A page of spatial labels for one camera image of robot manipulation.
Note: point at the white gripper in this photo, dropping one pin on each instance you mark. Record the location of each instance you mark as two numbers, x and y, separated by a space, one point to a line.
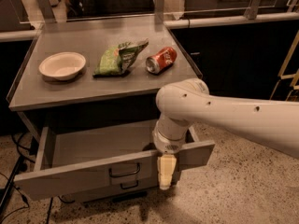
168 146

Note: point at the grey top drawer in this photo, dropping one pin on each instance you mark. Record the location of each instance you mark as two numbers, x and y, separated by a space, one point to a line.
68 163

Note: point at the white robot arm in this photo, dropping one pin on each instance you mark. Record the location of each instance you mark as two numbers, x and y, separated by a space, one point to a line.
273 124

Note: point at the grey drawer cabinet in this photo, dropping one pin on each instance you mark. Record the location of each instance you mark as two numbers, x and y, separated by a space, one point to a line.
87 102

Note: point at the red soda can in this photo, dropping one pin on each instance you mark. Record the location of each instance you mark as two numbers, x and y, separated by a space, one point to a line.
164 58

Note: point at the green chip bag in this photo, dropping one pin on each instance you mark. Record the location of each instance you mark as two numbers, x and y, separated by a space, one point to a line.
117 59

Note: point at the white paper bowl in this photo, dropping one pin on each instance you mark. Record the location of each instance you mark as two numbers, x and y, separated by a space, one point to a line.
62 66

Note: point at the black tripod leg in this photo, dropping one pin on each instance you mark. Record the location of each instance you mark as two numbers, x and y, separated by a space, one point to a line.
6 190

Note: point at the yellow metal frame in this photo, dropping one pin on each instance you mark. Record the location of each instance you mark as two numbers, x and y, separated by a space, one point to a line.
287 86

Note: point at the white horizontal rail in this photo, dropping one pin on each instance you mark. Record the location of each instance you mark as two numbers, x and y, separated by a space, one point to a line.
179 24

